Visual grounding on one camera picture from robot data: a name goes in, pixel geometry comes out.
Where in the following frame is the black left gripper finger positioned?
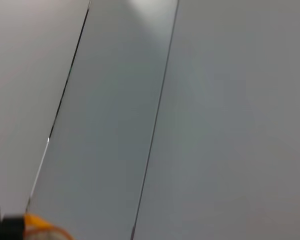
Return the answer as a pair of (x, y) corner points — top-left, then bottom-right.
(0, 204), (26, 240)

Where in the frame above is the beige food bag orange trim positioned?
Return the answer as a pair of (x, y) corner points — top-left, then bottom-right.
(23, 212), (75, 240)

